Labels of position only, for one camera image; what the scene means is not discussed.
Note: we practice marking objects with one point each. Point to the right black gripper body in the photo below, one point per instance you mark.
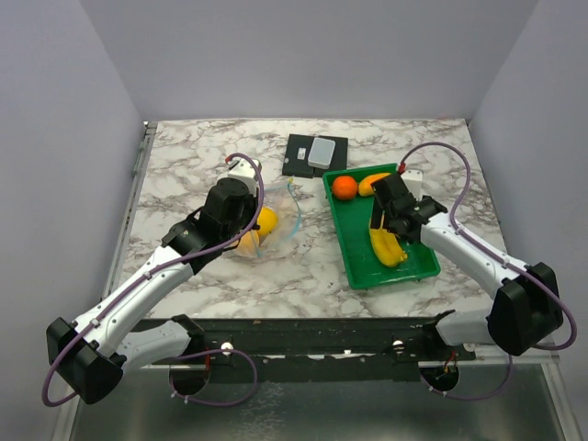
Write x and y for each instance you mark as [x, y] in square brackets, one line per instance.
[390, 221]

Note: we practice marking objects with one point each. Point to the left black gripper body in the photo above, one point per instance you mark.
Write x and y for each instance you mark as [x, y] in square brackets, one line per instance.
[249, 216]

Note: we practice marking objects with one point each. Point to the green plastic tray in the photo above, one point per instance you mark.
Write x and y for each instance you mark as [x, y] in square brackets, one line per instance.
[351, 221]

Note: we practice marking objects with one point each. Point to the yellow banana bunch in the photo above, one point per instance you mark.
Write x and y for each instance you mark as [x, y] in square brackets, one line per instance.
[386, 247]

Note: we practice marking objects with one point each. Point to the yellow lemon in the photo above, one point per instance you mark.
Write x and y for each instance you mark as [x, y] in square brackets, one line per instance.
[267, 221]

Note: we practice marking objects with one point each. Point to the yellow peach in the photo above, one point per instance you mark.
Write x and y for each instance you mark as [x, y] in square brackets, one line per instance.
[249, 245]

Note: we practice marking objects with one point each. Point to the clear zip top bag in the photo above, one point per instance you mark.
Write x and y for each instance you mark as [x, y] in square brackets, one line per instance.
[280, 197]

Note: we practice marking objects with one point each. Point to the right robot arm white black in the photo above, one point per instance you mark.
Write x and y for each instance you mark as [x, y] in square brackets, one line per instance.
[524, 309]

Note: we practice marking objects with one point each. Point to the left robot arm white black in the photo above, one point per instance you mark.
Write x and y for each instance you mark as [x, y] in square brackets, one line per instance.
[94, 351]

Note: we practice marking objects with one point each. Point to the orange yellow mango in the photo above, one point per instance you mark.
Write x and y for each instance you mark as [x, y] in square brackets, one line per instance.
[365, 188]

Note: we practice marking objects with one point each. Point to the orange fruit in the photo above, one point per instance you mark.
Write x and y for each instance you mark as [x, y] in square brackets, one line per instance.
[344, 187]

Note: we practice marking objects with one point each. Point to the grey translucent small case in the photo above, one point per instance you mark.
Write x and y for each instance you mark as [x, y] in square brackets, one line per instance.
[321, 153]

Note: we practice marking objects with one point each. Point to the black flat box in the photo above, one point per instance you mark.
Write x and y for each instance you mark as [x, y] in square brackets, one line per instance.
[296, 159]

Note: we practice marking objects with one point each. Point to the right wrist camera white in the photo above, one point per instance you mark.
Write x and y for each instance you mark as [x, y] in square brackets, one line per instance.
[413, 179]

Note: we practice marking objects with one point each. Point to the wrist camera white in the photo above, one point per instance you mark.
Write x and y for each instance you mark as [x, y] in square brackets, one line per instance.
[240, 169]
[413, 179]

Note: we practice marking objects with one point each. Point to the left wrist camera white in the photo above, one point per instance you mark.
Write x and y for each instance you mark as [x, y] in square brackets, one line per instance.
[240, 169]

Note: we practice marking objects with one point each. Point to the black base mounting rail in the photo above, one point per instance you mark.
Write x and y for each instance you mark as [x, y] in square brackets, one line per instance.
[320, 350]

